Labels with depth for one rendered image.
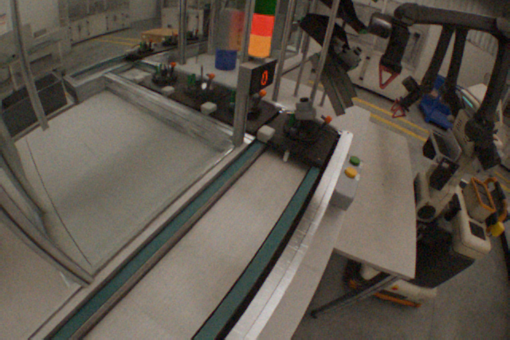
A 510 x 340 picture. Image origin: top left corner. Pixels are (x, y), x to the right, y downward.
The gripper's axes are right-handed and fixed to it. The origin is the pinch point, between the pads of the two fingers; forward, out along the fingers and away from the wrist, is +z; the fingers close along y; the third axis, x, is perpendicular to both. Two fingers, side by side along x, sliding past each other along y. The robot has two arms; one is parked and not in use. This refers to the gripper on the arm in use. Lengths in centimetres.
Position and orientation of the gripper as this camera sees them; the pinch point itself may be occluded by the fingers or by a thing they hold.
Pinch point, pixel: (382, 86)
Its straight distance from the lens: 74.0
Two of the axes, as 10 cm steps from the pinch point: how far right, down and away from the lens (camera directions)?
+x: 8.5, 4.2, -3.3
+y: -5.2, 4.9, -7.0
